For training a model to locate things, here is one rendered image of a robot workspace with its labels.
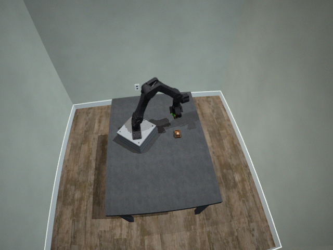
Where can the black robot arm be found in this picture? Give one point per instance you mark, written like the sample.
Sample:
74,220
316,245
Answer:
149,92

